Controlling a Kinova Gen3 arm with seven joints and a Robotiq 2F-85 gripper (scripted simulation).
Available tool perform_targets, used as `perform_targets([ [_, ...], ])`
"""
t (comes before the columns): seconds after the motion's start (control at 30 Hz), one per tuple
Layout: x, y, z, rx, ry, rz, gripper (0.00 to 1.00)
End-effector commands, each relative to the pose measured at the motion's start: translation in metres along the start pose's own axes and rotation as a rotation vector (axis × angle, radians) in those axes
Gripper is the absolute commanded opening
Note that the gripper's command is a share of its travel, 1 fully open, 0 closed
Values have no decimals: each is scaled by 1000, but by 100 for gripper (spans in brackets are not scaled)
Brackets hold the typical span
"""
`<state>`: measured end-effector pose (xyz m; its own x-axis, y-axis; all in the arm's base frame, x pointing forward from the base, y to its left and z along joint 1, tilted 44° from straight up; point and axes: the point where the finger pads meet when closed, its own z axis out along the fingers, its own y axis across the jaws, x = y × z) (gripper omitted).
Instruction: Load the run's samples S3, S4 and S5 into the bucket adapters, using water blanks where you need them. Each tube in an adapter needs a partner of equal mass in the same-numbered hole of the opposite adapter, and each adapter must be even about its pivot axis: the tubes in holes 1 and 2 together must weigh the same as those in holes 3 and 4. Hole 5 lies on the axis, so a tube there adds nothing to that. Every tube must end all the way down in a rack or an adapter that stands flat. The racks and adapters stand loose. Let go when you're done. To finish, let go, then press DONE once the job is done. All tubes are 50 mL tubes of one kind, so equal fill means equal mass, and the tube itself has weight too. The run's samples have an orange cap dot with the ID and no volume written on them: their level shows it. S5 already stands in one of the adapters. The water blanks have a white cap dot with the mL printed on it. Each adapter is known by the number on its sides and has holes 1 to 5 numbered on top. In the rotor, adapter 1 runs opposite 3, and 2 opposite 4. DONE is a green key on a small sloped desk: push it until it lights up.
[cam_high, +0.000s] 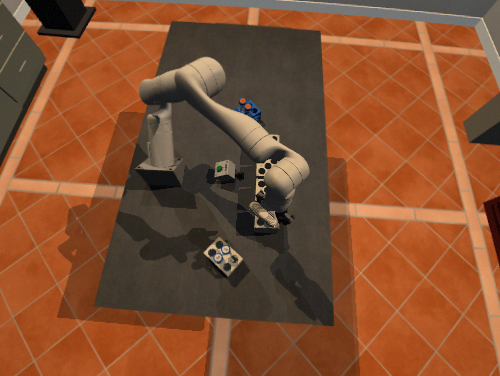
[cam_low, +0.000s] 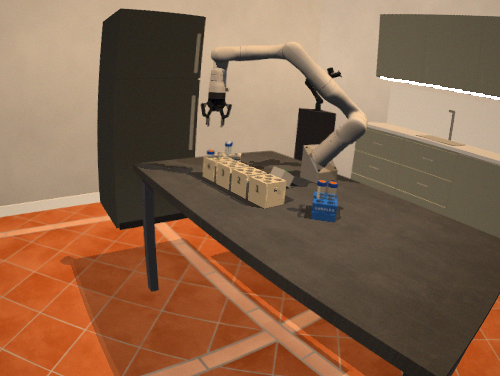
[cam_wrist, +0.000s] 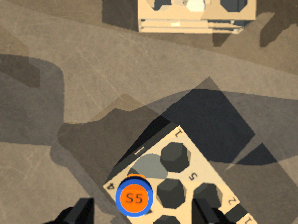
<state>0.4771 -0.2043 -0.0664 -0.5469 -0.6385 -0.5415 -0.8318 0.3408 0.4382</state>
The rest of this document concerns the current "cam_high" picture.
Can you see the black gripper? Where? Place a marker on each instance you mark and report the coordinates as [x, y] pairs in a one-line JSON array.
[[285, 218]]

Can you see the blue tube rack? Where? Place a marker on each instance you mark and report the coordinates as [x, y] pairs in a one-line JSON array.
[[253, 113]]

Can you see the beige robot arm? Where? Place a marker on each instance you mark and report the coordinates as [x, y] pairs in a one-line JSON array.
[[197, 82]]

